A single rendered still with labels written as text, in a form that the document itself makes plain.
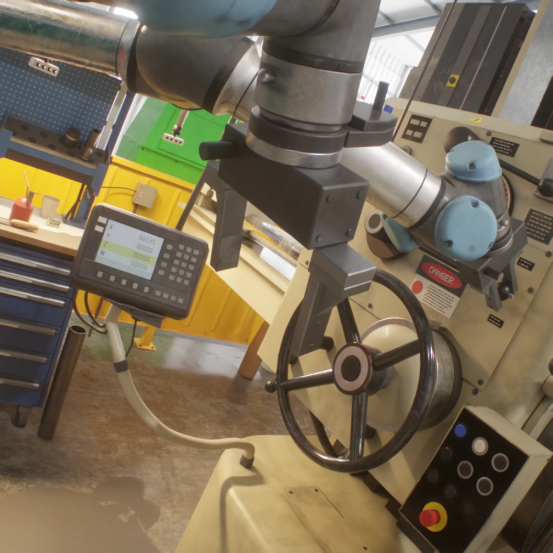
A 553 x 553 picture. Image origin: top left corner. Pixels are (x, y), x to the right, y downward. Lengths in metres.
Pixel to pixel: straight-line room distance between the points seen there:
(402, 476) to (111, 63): 0.94
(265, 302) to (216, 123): 3.11
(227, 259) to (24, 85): 2.07
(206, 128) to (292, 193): 4.44
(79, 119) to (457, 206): 2.13
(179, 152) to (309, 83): 4.37
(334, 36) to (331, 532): 1.51
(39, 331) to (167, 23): 2.04
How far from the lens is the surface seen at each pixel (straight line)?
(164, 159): 4.77
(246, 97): 0.55
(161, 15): 0.25
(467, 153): 0.75
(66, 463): 2.46
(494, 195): 0.76
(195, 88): 0.56
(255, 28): 0.28
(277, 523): 1.63
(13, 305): 2.21
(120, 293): 1.34
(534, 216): 1.03
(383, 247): 1.19
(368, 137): 0.40
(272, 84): 0.36
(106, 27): 0.73
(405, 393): 0.96
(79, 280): 1.33
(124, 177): 3.30
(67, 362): 2.32
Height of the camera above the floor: 1.55
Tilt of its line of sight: 11 degrees down
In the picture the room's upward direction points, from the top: 25 degrees clockwise
